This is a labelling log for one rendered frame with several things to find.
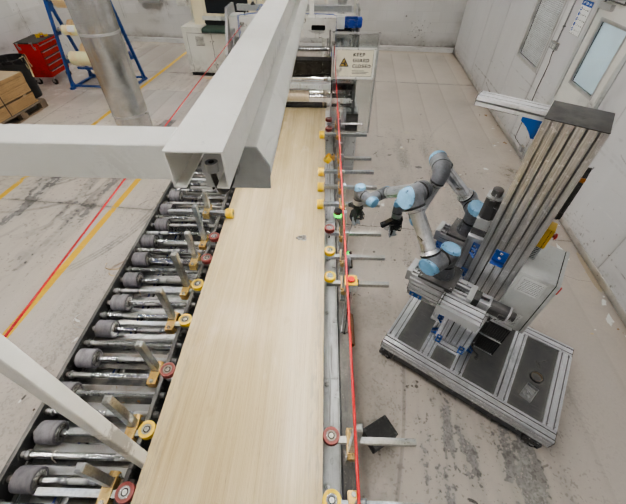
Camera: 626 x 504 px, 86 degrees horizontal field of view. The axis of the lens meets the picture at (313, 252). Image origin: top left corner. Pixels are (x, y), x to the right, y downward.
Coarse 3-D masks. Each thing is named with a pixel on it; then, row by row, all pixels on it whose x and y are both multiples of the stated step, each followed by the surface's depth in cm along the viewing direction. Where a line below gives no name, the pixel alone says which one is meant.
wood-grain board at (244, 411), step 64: (320, 128) 387; (256, 192) 298; (320, 192) 299; (256, 256) 243; (320, 256) 243; (192, 320) 204; (256, 320) 205; (320, 320) 205; (192, 384) 177; (256, 384) 177; (320, 384) 177; (192, 448) 156; (256, 448) 156; (320, 448) 156
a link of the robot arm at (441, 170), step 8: (440, 160) 211; (432, 168) 215; (440, 168) 209; (448, 168) 209; (432, 176) 214; (440, 176) 210; (448, 176) 212; (432, 184) 215; (440, 184) 213; (424, 208) 228
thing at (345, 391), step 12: (336, 168) 364; (336, 180) 344; (336, 192) 333; (336, 228) 295; (336, 240) 284; (336, 252) 275; (336, 264) 266; (336, 276) 262; (348, 336) 220; (348, 348) 214; (348, 360) 208; (348, 372) 203; (348, 384) 197; (348, 396) 192; (348, 408) 188; (348, 420) 183; (348, 468) 168; (348, 480) 164
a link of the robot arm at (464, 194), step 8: (440, 152) 218; (432, 160) 218; (448, 160) 213; (456, 176) 225; (448, 184) 231; (456, 184) 227; (464, 184) 230; (456, 192) 233; (464, 192) 232; (472, 192) 233; (464, 200) 234
